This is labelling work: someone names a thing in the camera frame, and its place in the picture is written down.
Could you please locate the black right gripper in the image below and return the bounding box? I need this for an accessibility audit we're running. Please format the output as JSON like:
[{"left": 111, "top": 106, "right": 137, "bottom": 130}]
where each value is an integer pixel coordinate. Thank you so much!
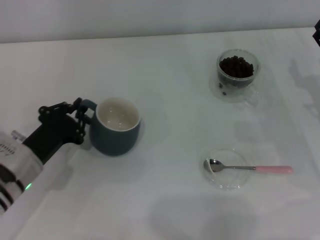
[{"left": 312, "top": 21, "right": 320, "bottom": 47}]

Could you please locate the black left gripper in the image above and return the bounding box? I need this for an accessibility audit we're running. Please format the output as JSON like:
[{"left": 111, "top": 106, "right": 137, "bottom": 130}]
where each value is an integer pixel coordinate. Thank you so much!
[{"left": 22, "top": 97, "right": 87, "bottom": 166}]

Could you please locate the dark teal ceramic mug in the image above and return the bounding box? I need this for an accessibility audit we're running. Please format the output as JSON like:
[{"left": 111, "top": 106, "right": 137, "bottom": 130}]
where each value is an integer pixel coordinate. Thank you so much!
[{"left": 81, "top": 96, "right": 142, "bottom": 157}]

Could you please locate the pink-handled metal spoon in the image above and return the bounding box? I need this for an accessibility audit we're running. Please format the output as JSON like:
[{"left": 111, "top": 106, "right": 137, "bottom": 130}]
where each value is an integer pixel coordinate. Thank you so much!
[{"left": 203, "top": 158, "right": 294, "bottom": 175}]

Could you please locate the pile of coffee beans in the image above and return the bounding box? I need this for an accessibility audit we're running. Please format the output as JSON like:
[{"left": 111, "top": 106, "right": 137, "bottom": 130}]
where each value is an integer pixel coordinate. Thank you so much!
[{"left": 218, "top": 54, "right": 255, "bottom": 96}]

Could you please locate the clear glass saucer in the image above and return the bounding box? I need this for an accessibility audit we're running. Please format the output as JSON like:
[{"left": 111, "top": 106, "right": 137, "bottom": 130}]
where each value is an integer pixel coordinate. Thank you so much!
[{"left": 199, "top": 147, "right": 252, "bottom": 192}]

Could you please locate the clear double-wall glass cup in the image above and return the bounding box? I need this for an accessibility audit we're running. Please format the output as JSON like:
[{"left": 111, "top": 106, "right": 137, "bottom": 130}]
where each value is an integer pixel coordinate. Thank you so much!
[{"left": 209, "top": 48, "right": 262, "bottom": 108}]

